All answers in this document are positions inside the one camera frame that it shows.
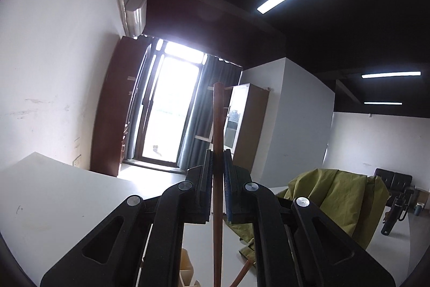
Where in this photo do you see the cream slotted utensil holder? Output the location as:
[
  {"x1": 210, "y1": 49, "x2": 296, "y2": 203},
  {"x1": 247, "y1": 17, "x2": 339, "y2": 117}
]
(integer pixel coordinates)
[{"x1": 180, "y1": 248, "x2": 202, "y2": 287}]

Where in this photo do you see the black flask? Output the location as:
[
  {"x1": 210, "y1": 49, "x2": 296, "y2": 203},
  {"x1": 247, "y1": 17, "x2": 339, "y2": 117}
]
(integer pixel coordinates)
[{"x1": 381, "y1": 196, "x2": 409, "y2": 236}]

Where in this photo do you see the blue-grey curtain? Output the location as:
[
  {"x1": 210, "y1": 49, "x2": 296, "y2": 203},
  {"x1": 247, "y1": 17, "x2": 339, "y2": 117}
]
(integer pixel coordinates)
[{"x1": 176, "y1": 53, "x2": 243, "y2": 170}]

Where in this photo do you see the reddish brown chopstick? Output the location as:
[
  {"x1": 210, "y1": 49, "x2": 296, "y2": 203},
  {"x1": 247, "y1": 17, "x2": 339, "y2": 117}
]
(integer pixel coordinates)
[
  {"x1": 231, "y1": 260, "x2": 254, "y2": 287},
  {"x1": 212, "y1": 83, "x2": 225, "y2": 287}
]

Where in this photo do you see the brown glass-door cabinet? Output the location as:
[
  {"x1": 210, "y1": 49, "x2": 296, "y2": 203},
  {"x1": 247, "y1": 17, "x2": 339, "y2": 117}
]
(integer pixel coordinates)
[{"x1": 222, "y1": 83, "x2": 270, "y2": 171}]

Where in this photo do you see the olive green jacket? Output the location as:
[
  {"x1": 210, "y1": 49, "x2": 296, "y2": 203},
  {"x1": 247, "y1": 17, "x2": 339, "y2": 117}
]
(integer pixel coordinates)
[{"x1": 228, "y1": 168, "x2": 390, "y2": 265}]

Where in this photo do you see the dark wooden wardrobe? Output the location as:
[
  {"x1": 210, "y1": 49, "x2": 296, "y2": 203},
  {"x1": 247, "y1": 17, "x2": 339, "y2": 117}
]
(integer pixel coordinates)
[{"x1": 89, "y1": 36, "x2": 152, "y2": 177}]

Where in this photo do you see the black sofa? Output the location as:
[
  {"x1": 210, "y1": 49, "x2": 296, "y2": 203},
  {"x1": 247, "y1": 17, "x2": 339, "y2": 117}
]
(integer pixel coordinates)
[{"x1": 373, "y1": 168, "x2": 415, "y2": 207}]

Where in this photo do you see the glass balcony door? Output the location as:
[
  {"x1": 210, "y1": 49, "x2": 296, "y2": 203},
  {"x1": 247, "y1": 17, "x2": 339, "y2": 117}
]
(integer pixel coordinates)
[{"x1": 134, "y1": 40, "x2": 207, "y2": 170}]

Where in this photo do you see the white open shelf unit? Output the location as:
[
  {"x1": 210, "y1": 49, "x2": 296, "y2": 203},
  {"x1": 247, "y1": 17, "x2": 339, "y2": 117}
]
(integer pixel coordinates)
[{"x1": 194, "y1": 84, "x2": 236, "y2": 144}]

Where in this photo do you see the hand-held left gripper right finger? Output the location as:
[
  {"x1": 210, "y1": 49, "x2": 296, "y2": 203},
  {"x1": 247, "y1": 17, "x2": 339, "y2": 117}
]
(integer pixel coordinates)
[{"x1": 223, "y1": 149, "x2": 395, "y2": 287}]

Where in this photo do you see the white air conditioner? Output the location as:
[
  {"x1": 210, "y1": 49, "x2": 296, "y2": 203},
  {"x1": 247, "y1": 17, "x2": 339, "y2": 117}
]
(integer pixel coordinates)
[{"x1": 125, "y1": 0, "x2": 148, "y2": 37}]

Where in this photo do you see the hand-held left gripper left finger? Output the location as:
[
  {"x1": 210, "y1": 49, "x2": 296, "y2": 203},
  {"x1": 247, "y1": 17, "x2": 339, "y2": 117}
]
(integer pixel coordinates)
[{"x1": 40, "y1": 149, "x2": 216, "y2": 287}]

